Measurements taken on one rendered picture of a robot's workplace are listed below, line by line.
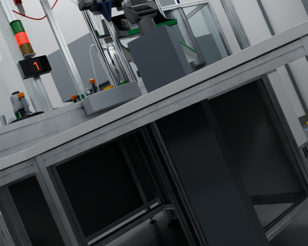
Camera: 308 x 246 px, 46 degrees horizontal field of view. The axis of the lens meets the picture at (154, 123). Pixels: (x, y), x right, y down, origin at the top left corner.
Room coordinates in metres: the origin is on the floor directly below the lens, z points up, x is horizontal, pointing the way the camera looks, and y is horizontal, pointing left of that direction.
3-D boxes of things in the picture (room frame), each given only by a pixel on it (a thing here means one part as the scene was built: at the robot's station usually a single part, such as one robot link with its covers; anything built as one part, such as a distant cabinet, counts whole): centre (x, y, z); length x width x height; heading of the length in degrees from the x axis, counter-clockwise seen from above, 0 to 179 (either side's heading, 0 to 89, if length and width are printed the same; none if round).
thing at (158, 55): (1.22, -0.11, 0.96); 0.14 x 0.14 x 0.20; 72
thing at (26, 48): (1.53, 0.38, 1.28); 0.05 x 0.05 x 0.05
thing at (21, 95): (1.32, 0.41, 1.04); 0.04 x 0.02 x 0.08; 34
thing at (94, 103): (1.32, 0.10, 0.93); 0.21 x 0.07 x 0.06; 124
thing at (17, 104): (1.36, 0.44, 1.06); 0.08 x 0.04 x 0.07; 34
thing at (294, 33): (1.27, -0.12, 0.84); 0.90 x 0.70 x 0.03; 72
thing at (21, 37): (1.53, 0.38, 1.33); 0.05 x 0.05 x 0.05
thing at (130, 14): (1.22, -0.10, 1.15); 0.09 x 0.07 x 0.06; 121
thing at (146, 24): (1.23, -0.11, 1.09); 0.07 x 0.07 x 0.06; 72
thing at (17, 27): (1.53, 0.38, 1.38); 0.05 x 0.05 x 0.05
